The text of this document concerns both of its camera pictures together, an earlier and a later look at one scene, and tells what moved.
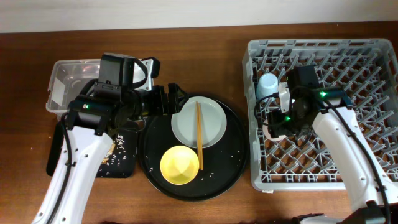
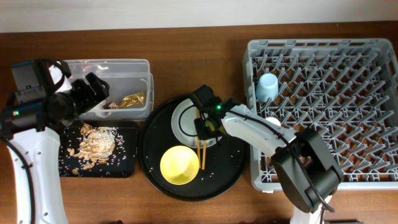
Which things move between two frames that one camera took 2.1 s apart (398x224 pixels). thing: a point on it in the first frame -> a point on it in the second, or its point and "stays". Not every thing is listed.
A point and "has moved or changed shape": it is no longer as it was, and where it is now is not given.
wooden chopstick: [200, 133] has moved or changed shape
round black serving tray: [224, 162] stays
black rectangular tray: [120, 160] stays
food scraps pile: [115, 155] has moved or changed shape
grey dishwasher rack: [367, 69] stays
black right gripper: [278, 126] -> [201, 131]
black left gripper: [161, 106] -> [91, 99]
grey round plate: [213, 122] stays
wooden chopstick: [198, 135] stays
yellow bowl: [179, 165] stays
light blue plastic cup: [267, 84] stays
